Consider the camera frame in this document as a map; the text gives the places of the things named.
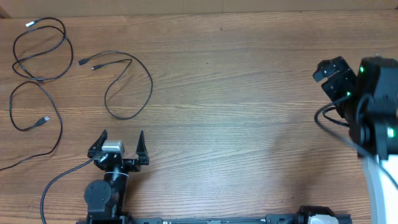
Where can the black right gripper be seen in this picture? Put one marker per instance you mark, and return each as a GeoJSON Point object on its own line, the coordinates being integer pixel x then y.
{"type": "Point", "coordinates": [342, 72]}

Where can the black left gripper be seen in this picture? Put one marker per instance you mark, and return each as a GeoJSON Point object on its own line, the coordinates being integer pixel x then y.
{"type": "Point", "coordinates": [134, 164]}

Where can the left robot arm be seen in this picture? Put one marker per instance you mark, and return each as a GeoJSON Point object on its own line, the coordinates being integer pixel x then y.
{"type": "Point", "coordinates": [105, 197]}

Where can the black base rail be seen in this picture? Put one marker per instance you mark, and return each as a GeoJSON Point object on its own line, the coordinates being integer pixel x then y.
{"type": "Point", "coordinates": [305, 214]}

